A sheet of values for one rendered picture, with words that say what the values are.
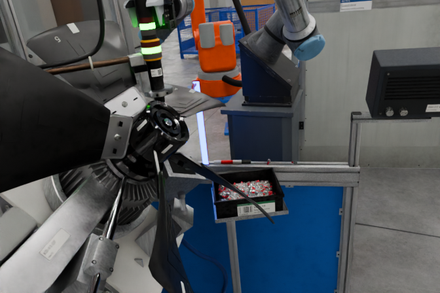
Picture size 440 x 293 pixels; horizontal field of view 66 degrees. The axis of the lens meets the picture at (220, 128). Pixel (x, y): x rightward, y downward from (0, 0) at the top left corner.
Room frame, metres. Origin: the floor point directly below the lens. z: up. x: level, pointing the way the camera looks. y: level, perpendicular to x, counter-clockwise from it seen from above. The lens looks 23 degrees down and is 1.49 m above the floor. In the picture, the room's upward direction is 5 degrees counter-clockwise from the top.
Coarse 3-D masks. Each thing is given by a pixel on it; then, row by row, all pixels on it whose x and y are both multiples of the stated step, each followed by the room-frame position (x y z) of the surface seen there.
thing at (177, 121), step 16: (144, 112) 0.65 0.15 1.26; (160, 112) 0.69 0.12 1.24; (176, 112) 0.73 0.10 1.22; (144, 128) 0.63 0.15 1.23; (160, 128) 0.63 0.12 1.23; (176, 128) 0.68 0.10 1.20; (128, 144) 0.66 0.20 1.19; (144, 144) 0.63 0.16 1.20; (160, 144) 0.62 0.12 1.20; (176, 144) 0.63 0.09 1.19; (128, 160) 0.64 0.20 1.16; (144, 160) 0.65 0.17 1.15; (160, 160) 0.65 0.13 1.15; (144, 176) 0.64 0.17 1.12
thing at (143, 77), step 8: (128, 56) 0.76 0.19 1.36; (136, 56) 0.75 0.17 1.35; (128, 64) 0.77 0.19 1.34; (136, 64) 0.75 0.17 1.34; (144, 64) 0.76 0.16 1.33; (136, 72) 0.75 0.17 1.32; (144, 72) 0.76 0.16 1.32; (144, 80) 0.76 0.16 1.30; (144, 88) 0.76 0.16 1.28; (168, 88) 0.77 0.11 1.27; (152, 96) 0.75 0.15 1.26; (160, 96) 0.75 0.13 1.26
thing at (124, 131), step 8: (112, 120) 0.62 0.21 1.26; (120, 120) 0.63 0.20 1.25; (128, 120) 0.65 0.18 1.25; (112, 128) 0.61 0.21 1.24; (120, 128) 0.63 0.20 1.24; (128, 128) 0.64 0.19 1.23; (112, 136) 0.61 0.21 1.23; (128, 136) 0.64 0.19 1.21; (112, 144) 0.61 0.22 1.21; (120, 144) 0.63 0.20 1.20; (104, 152) 0.59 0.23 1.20; (112, 152) 0.61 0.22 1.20; (120, 152) 0.62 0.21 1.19
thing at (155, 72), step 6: (156, 60) 0.77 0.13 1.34; (150, 66) 0.77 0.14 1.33; (156, 66) 0.77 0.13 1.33; (150, 72) 0.77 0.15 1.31; (156, 72) 0.77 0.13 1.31; (162, 72) 0.78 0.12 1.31; (150, 78) 0.77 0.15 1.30; (156, 78) 0.77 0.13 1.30; (162, 78) 0.78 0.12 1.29; (156, 84) 0.77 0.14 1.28; (162, 84) 0.78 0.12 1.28
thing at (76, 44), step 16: (48, 32) 0.82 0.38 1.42; (64, 32) 0.84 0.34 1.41; (80, 32) 0.85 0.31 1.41; (96, 32) 0.86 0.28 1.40; (112, 32) 0.88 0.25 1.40; (32, 48) 0.78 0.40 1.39; (48, 48) 0.79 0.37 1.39; (64, 48) 0.80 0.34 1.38; (80, 48) 0.81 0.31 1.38; (112, 48) 0.83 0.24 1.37; (80, 80) 0.75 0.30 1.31; (96, 80) 0.76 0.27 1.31; (112, 80) 0.76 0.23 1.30; (128, 80) 0.77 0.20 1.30; (96, 96) 0.73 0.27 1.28; (112, 96) 0.73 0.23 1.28
